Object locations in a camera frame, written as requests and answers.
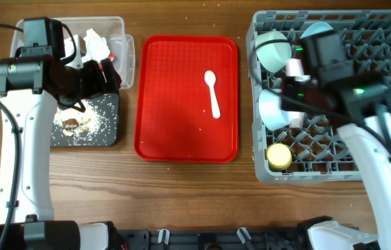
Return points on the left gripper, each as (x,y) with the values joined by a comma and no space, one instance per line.
(98,87)

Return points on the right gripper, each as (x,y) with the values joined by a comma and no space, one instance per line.
(285,107)

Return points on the food scraps and rice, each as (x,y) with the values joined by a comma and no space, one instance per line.
(80,121)

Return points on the white napkin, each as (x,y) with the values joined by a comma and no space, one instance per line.
(90,47)

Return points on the light blue bowl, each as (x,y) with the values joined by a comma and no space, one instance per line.
(269,107)

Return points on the red snack wrapper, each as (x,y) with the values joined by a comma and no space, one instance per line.
(110,58)

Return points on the green bowl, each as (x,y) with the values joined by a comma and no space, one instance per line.
(273,50)

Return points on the light blue plate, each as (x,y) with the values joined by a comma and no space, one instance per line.
(318,27)

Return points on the yellow cup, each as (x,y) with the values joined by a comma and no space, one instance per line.
(279,157)

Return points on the white plastic spoon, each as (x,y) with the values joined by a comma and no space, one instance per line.
(210,80)

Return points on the white plastic fork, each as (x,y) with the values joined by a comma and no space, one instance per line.
(294,68)

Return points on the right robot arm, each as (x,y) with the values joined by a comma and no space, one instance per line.
(358,106)

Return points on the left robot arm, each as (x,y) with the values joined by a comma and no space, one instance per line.
(34,84)

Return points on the clear plastic waste bin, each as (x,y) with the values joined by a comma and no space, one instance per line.
(119,43)

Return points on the grey dishwasher rack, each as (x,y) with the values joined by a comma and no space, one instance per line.
(318,154)

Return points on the black rectangular tray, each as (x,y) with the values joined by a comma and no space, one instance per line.
(105,121)

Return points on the red serving tray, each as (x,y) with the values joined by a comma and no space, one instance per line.
(174,119)

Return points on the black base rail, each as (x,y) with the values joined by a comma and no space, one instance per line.
(285,238)

